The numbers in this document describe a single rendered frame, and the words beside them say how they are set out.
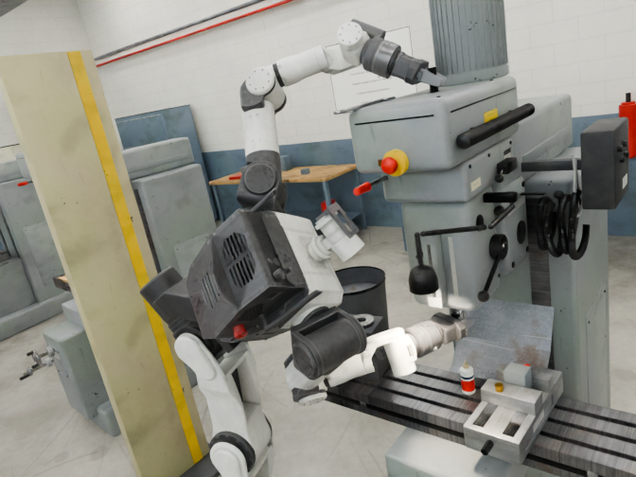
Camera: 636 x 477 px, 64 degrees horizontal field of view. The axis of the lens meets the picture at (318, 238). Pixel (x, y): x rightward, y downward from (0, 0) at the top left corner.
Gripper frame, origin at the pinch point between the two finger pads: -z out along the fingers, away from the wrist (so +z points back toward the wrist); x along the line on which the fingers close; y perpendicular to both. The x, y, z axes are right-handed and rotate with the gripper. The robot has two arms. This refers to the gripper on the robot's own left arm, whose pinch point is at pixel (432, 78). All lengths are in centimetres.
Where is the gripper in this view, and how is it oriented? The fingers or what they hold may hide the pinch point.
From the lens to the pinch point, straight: 138.4
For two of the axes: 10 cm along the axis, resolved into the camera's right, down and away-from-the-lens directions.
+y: 2.9, -8.3, -4.8
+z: -8.6, -4.5, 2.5
